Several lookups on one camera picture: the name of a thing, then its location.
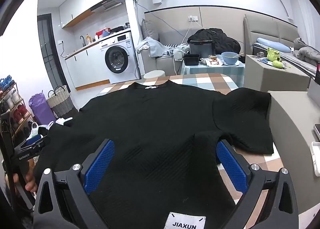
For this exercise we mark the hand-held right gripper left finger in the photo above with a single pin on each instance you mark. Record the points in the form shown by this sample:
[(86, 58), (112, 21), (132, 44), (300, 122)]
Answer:
[(100, 166)]

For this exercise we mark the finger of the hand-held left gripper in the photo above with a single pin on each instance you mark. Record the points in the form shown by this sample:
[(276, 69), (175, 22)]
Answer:
[(35, 139)]

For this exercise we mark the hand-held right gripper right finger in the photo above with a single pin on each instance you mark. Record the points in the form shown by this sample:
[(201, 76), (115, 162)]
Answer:
[(231, 166)]

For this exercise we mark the black knit shirt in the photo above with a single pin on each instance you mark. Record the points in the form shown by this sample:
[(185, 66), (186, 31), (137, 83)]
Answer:
[(150, 123)]

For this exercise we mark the person's left hand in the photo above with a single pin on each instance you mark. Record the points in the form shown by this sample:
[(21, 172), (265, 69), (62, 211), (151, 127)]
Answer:
[(31, 181)]

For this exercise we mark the white plastic bag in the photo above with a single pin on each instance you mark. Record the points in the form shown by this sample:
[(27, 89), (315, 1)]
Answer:
[(35, 128)]

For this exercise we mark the purple bag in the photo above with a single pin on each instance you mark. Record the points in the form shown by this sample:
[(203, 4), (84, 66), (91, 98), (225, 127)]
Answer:
[(40, 108)]

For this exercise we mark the white cloth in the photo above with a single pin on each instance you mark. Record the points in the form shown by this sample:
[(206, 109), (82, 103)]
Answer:
[(63, 121)]

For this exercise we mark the shoe rack with shoes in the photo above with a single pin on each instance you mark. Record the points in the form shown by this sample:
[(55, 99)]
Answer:
[(17, 108)]

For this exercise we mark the woven laundry basket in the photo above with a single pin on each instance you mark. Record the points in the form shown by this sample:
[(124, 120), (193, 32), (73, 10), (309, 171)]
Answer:
[(60, 103)]

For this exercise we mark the large beige cabinet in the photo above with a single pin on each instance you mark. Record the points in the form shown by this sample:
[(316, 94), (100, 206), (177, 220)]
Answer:
[(292, 118)]

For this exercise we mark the white plastic case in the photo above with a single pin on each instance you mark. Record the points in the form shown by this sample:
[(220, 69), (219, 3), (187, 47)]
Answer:
[(315, 155)]

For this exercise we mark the white kitchen counter cabinet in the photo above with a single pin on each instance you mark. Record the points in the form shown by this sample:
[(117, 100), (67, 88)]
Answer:
[(85, 68)]

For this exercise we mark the dark glass door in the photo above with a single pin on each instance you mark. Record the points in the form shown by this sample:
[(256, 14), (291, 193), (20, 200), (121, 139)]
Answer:
[(50, 51)]

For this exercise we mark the brown blue checkered tablecloth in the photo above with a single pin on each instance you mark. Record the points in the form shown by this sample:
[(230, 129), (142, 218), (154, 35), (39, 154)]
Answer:
[(200, 81)]

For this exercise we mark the smartphone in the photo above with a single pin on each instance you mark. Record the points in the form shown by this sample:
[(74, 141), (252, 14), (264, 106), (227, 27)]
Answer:
[(317, 132)]

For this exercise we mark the small beige cabinet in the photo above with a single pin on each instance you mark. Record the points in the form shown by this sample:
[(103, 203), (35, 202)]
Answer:
[(270, 76)]

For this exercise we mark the teal checkered tablecloth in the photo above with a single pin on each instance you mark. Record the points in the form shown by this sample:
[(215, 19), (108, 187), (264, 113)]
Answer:
[(212, 70)]

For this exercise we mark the pale blue plate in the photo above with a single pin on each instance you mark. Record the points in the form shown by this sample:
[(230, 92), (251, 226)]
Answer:
[(241, 63)]

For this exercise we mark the blue bowl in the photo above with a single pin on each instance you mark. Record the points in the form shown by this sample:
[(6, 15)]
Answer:
[(228, 60)]

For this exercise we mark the round white stool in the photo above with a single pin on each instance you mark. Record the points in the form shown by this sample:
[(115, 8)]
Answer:
[(153, 74)]

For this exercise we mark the white washing machine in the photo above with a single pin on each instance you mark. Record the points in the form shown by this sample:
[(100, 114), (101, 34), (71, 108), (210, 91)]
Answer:
[(117, 58)]

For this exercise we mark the black kitchen faucet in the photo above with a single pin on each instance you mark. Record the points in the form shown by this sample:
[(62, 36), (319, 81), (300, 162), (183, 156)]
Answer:
[(82, 38)]

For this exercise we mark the small green toy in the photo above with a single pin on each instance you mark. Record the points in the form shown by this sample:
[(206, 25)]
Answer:
[(277, 63)]

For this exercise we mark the black plastic tray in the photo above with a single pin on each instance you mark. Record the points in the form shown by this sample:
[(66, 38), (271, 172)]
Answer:
[(191, 60)]

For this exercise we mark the grey sofa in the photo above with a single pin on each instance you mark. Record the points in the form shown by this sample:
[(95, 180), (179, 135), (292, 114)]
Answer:
[(162, 65)]

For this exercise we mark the black cooker pot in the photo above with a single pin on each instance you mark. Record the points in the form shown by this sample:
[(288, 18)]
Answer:
[(201, 50)]

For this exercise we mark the red basket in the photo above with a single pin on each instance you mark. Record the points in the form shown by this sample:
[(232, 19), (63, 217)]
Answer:
[(100, 33)]

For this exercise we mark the pale grey cloth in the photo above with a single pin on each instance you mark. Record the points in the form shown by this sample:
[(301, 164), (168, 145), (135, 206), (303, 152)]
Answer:
[(178, 52)]

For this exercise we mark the black jacket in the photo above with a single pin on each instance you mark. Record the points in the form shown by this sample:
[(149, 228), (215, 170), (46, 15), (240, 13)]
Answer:
[(222, 41)]

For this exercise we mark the blue pillow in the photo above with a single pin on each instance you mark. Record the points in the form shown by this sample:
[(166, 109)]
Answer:
[(272, 43)]

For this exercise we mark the light blue cloth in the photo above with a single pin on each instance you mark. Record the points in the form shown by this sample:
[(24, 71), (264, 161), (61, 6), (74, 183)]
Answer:
[(153, 47)]

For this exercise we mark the grey blanket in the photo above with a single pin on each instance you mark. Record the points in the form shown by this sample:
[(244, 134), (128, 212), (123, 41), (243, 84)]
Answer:
[(307, 52)]

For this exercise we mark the grey upholstered bed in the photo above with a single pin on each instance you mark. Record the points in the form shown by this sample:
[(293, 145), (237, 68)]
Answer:
[(265, 28)]

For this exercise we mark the grey cushion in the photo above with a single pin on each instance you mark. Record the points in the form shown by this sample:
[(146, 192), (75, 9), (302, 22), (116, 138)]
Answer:
[(150, 31)]

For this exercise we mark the steel range hood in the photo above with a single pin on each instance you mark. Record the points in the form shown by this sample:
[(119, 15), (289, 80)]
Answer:
[(110, 3)]

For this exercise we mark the white wall cabinets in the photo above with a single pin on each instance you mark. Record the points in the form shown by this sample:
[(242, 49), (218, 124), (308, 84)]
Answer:
[(75, 3)]

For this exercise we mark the white wall socket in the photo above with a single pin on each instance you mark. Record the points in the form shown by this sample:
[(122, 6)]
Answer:
[(193, 18)]

